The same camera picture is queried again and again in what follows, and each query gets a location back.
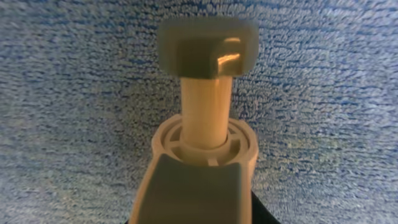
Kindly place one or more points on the blue cloth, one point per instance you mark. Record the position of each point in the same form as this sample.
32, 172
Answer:
62, 93

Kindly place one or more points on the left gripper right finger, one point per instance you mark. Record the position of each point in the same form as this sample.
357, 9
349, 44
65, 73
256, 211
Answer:
260, 211

